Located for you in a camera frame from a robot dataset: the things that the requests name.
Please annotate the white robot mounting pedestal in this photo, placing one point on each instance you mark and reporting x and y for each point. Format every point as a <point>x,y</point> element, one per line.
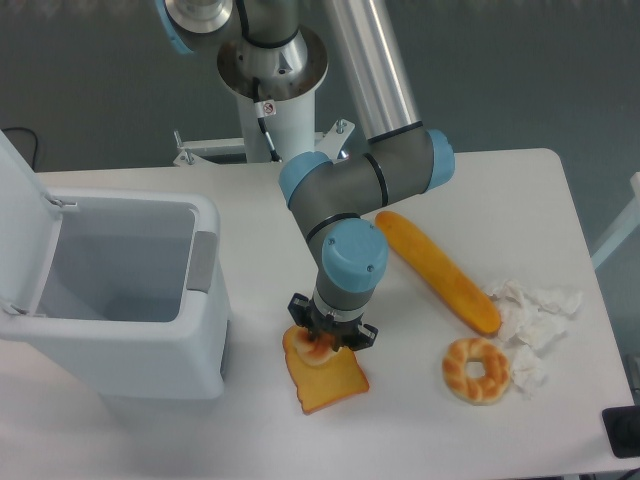
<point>274,90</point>

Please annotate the white trash bin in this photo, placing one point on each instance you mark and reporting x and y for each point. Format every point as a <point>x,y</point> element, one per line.
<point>135,303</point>

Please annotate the white trash bin lid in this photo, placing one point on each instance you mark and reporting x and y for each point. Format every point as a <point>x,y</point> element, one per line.
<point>31,220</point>

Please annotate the round twisted bread roll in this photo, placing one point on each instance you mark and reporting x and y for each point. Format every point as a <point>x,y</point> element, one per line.
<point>313,350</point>

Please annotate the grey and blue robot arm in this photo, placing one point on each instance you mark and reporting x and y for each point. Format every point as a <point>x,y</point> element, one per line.
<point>330,199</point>

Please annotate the black device at table edge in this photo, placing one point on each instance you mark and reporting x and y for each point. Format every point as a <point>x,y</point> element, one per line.
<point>622,429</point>

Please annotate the long baguette bread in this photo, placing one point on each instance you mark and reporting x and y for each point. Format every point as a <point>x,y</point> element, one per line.
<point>462,295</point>

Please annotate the crumpled white tissue paper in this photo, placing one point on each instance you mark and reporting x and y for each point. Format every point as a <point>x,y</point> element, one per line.
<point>532,320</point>

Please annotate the ring shaped twisted bread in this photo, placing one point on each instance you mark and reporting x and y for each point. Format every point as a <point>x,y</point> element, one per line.
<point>476,371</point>

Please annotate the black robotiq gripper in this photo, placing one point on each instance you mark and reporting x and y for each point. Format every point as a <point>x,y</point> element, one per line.
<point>351,333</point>

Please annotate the toast bread slice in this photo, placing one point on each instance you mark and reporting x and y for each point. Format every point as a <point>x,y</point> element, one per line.
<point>319,387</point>

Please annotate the white frame at right edge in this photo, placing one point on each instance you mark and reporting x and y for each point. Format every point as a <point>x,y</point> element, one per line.
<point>626,222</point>

